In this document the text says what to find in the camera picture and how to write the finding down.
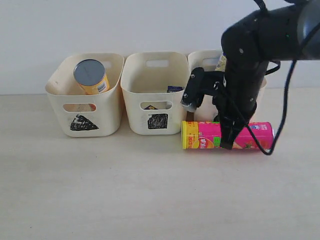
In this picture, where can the blue white milk carton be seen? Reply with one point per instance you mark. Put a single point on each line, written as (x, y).
(174, 89)

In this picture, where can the cream bin triangle mark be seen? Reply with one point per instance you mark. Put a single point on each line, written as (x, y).
(82, 115)

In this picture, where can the yellow chips can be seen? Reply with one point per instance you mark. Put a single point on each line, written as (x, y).
(91, 76)

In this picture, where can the blue instant noodle packet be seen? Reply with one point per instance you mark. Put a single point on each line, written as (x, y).
(221, 65)

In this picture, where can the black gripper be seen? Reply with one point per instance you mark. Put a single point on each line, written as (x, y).
(245, 90)

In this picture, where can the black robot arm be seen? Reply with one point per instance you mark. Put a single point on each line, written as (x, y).
(289, 33)

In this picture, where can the pink chips can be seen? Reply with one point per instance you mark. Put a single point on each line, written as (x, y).
(207, 135)

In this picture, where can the purple drink carton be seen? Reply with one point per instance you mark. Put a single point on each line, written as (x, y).
(150, 107)

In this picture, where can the cream bin square mark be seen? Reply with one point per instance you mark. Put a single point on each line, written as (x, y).
(144, 81)

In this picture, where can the cream bin circle mark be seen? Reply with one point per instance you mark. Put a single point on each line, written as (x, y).
(208, 59)

